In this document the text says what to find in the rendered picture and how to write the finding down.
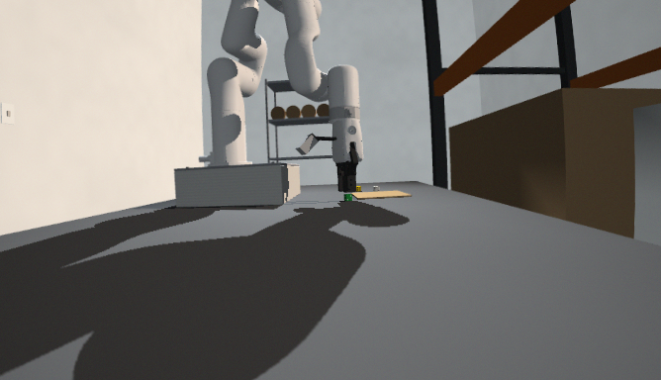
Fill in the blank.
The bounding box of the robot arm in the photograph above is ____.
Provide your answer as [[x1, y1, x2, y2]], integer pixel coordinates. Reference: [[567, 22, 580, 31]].
[[199, 0, 360, 166]]

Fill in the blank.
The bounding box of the tan square mat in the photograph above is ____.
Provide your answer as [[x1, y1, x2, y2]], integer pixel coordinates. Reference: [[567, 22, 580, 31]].
[[351, 191, 412, 200]]

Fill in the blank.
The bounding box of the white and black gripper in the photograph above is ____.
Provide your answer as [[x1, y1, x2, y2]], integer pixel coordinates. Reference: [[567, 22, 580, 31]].
[[330, 118, 363, 193]]

